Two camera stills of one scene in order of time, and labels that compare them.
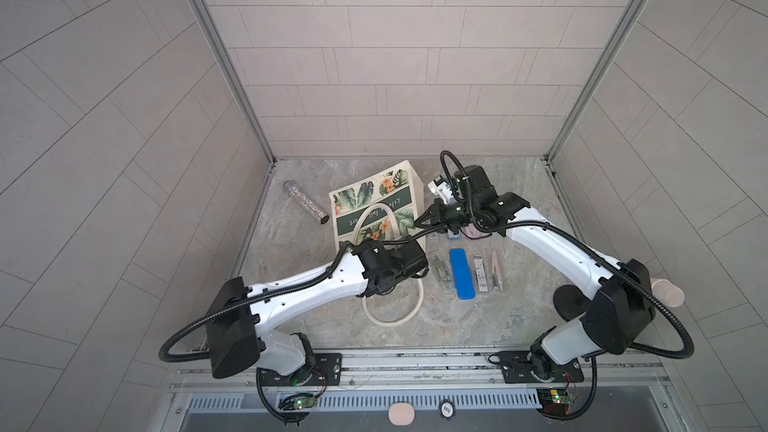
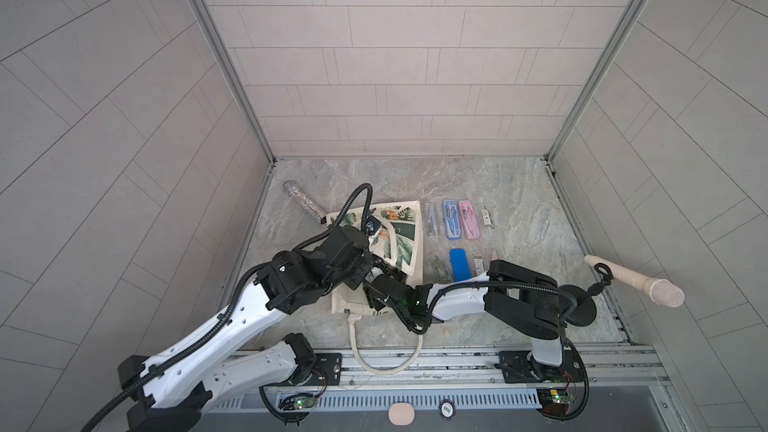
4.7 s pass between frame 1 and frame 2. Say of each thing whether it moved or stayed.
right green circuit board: stayed
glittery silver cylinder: stayed
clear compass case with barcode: stayed
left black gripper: moved
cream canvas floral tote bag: moved
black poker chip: stayed
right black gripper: moved
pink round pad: stayed
